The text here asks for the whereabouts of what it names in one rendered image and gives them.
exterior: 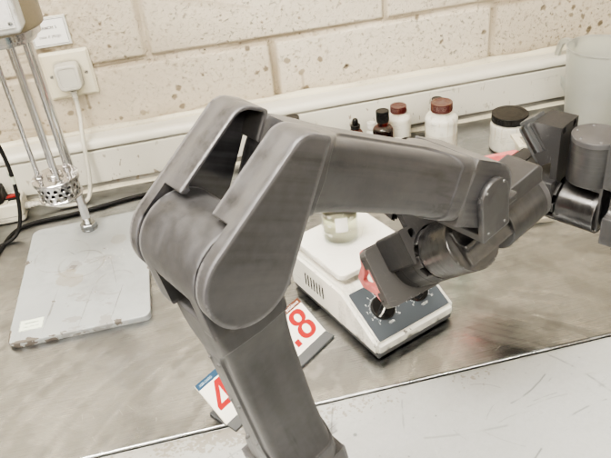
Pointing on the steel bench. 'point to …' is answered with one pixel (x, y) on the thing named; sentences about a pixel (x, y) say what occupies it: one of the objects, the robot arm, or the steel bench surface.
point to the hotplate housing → (306, 281)
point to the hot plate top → (312, 238)
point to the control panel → (404, 313)
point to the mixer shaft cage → (50, 188)
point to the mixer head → (19, 22)
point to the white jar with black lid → (505, 126)
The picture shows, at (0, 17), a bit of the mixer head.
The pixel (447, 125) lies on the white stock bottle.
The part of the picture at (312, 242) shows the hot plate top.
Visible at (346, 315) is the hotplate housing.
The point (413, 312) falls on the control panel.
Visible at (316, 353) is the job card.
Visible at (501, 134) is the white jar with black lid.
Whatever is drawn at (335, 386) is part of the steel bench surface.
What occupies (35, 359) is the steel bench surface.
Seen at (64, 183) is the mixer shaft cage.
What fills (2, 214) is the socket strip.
